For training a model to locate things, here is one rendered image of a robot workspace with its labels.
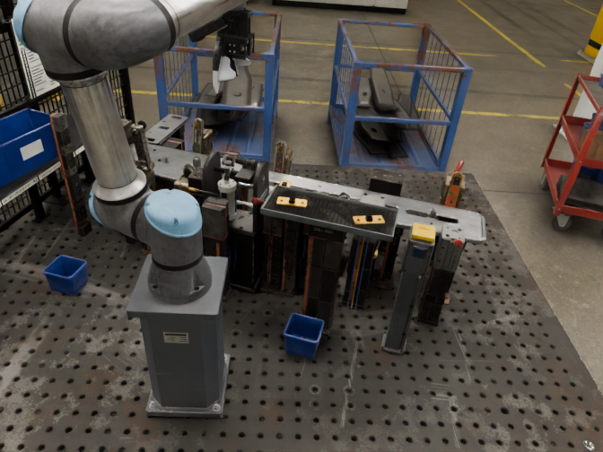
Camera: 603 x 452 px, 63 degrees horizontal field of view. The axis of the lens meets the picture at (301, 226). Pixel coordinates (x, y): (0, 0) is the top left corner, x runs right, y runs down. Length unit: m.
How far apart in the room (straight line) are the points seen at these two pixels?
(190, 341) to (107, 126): 0.53
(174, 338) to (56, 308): 0.68
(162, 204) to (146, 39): 0.36
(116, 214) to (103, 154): 0.15
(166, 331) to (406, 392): 0.73
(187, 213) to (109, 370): 0.68
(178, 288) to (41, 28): 0.57
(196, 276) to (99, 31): 0.56
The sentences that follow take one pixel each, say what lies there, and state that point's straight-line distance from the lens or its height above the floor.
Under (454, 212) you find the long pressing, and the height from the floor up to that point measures 1.00.
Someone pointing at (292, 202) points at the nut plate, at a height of 1.17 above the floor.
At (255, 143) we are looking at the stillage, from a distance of 3.97.
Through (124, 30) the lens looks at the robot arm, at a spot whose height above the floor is 1.70.
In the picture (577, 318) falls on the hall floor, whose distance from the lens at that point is 3.21.
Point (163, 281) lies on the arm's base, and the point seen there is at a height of 1.16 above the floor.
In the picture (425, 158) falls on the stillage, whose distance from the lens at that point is 4.05.
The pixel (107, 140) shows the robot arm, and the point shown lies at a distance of 1.05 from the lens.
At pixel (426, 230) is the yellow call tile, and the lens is 1.38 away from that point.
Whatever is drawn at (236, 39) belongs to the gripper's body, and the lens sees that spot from 1.33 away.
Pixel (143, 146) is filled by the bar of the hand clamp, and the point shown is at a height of 1.14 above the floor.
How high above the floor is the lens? 1.92
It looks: 36 degrees down
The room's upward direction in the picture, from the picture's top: 5 degrees clockwise
